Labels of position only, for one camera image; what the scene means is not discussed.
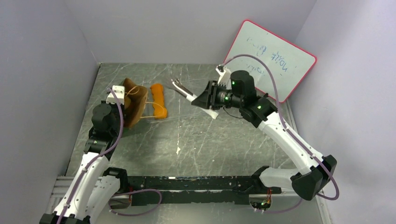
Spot silver metal tongs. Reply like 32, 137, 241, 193
170, 78, 219, 119

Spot orange fake bread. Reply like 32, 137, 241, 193
150, 83, 168, 119

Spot green paper bag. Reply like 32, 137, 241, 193
122, 78, 151, 128

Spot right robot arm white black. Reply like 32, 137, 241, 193
191, 70, 337, 201

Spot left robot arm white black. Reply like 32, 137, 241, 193
39, 102, 129, 224

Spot pink framed whiteboard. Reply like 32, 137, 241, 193
225, 20, 317, 103

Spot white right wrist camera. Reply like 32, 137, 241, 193
216, 64, 231, 88

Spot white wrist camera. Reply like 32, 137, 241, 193
216, 64, 231, 88
106, 85, 125, 105

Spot aluminium side rail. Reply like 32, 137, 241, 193
283, 100, 299, 134

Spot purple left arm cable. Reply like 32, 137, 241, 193
56, 88, 163, 224

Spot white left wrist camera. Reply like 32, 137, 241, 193
106, 85, 125, 105

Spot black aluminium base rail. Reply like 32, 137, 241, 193
50, 175, 310, 207

